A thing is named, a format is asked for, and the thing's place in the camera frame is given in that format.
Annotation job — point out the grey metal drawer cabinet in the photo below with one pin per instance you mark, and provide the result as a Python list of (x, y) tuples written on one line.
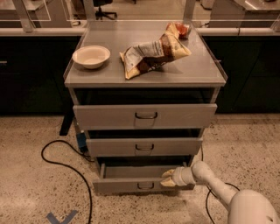
[(195, 79)]

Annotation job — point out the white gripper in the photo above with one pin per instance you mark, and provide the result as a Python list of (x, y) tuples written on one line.
[(181, 177)]

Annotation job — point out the crumpled chip bag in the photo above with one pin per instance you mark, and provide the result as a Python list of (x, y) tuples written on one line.
[(149, 56)]

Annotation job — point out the white bowl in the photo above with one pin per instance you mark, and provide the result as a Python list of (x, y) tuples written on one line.
[(92, 56)]

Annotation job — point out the grey top drawer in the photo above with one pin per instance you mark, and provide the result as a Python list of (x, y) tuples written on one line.
[(147, 117)]

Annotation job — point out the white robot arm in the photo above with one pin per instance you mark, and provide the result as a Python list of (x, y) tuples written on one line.
[(243, 207)]

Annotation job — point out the grey drawer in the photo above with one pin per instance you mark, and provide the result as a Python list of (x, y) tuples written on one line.
[(132, 147), (147, 117), (134, 179)]

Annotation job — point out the grey bottom drawer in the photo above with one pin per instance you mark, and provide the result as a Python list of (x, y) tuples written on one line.
[(134, 179)]

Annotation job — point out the grey middle drawer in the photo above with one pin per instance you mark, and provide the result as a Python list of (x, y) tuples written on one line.
[(132, 147)]

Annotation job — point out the red snack packet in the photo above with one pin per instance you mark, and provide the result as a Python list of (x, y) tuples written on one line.
[(183, 30)]

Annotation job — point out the blue power box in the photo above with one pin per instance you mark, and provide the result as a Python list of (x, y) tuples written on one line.
[(81, 141)]

